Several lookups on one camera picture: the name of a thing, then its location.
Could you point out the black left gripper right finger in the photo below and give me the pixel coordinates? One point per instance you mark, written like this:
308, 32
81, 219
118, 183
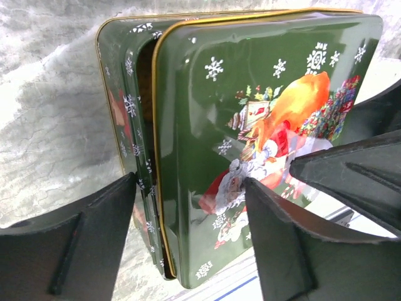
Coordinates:
301, 256

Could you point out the gold tin lid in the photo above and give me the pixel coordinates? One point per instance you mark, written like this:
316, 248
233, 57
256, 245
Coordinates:
242, 96

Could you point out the green gold cookie tin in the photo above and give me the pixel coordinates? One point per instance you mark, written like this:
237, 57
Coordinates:
125, 49

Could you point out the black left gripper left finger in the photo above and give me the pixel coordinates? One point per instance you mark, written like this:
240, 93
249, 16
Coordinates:
70, 253

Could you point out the aluminium mounting rail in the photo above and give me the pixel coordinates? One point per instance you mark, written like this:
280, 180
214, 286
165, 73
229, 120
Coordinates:
240, 280

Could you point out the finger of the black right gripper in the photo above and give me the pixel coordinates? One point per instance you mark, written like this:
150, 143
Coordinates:
377, 115
364, 175

